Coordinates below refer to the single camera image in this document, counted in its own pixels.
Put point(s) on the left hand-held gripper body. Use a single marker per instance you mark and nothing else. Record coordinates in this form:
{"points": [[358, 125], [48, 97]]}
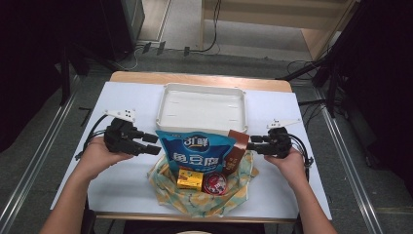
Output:
{"points": [[118, 136]]}

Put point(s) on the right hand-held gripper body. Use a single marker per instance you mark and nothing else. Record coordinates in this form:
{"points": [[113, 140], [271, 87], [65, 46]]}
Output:
{"points": [[281, 143]]}

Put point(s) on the brown carton box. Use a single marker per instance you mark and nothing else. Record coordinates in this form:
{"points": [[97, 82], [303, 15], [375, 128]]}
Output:
{"points": [[237, 151]]}

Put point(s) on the blue snack pouch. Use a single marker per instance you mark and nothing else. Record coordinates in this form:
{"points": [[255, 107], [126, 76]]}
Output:
{"points": [[195, 152]]}

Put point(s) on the yellow small box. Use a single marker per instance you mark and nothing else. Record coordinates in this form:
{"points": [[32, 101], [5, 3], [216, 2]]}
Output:
{"points": [[190, 179]]}

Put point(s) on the red round tin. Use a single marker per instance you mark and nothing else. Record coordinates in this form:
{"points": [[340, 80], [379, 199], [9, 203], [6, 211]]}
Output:
{"points": [[215, 184]]}

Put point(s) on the white plastic tray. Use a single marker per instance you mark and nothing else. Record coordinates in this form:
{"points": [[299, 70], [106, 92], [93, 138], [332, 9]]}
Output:
{"points": [[201, 107]]}

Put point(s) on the green yellow floral cloth bag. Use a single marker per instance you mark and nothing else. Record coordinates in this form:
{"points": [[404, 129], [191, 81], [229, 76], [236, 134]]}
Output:
{"points": [[195, 203]]}

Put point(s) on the person's right hand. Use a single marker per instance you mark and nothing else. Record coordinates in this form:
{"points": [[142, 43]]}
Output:
{"points": [[293, 169]]}

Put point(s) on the person's left hand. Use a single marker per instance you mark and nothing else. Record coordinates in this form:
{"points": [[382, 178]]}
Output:
{"points": [[95, 159]]}

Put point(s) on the white table mat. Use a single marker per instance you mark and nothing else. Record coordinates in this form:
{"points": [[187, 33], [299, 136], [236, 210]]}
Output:
{"points": [[130, 97]]}

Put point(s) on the person's dark clothing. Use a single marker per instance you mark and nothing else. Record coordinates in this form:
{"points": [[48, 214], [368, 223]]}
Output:
{"points": [[156, 228]]}

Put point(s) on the black metal stand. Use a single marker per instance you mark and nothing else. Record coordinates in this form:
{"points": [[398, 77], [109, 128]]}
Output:
{"points": [[65, 78]]}

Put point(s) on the black tripod stand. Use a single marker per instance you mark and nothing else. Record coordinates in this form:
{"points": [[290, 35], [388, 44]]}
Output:
{"points": [[331, 81]]}

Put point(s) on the black power plug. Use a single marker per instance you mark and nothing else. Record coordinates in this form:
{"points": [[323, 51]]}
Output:
{"points": [[161, 47], [146, 47], [186, 51]]}

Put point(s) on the dark cabinet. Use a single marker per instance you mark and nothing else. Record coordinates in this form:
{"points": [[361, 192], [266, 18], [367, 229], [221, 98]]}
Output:
{"points": [[126, 22]]}

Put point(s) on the black curtain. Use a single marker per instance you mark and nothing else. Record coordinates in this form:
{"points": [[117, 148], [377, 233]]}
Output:
{"points": [[26, 65], [386, 81]]}

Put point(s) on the light wooden platform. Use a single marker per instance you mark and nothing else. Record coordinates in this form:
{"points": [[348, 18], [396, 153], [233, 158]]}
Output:
{"points": [[259, 13]]}

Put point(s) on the metal floor rail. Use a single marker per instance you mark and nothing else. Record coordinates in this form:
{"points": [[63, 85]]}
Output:
{"points": [[35, 162], [352, 169]]}

